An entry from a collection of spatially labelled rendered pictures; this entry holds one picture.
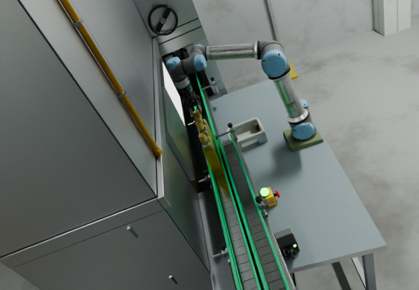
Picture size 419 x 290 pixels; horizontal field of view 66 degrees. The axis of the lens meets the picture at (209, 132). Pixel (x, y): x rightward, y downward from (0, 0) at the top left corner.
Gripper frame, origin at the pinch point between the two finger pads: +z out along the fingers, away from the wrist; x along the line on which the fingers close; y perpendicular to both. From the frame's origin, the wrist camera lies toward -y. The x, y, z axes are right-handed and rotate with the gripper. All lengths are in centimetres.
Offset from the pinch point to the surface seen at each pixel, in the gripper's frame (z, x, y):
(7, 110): -70, -34, 80
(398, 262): 115, 79, 60
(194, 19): -25, 19, -82
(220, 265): 27, -10, 78
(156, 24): -32, -8, -81
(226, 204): 27, -1, 47
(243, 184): 27.3, 10.4, 38.6
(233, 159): 27.3, 9.6, 17.6
